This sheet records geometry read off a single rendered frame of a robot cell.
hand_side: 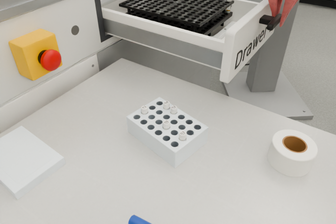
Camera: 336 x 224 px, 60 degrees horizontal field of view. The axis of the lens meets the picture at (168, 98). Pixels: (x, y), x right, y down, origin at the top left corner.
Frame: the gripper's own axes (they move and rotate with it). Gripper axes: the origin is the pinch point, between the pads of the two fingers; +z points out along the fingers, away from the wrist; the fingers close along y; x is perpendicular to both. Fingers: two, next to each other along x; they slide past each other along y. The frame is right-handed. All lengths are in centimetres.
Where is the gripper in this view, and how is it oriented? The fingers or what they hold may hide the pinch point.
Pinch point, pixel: (278, 21)
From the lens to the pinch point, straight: 69.1
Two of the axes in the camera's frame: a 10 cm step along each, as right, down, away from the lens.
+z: -0.1, 7.9, 6.1
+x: -5.6, 5.0, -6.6
